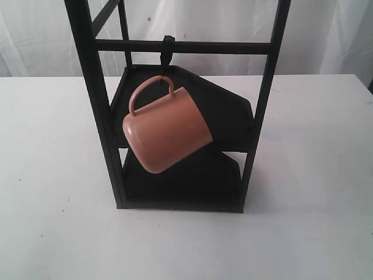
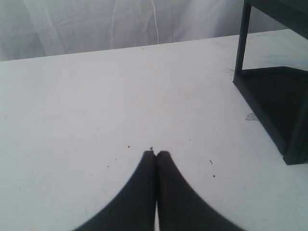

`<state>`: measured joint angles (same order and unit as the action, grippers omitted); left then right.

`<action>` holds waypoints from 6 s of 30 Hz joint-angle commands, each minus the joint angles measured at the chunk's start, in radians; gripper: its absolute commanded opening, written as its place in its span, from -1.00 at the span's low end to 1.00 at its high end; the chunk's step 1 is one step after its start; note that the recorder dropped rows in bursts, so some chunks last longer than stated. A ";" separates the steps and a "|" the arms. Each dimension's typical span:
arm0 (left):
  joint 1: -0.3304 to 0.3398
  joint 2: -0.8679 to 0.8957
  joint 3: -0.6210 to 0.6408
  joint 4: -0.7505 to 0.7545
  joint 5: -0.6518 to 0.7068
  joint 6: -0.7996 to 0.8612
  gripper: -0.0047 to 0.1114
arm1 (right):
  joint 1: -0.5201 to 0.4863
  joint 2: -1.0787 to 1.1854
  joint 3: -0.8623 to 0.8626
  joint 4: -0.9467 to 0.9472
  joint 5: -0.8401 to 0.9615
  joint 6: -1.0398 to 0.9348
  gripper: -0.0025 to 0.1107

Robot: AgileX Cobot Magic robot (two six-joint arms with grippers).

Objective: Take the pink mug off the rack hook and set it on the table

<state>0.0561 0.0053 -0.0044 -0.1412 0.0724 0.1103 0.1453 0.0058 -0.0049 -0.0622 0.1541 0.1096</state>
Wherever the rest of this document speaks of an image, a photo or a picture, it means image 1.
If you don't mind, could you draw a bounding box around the pink ceramic mug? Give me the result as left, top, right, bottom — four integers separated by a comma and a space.
122, 75, 213, 174

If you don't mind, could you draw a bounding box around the black metal shelf rack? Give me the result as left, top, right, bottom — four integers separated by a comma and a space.
63, 0, 292, 214

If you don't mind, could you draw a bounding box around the white backdrop curtain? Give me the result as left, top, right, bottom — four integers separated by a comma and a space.
1, 1, 372, 84

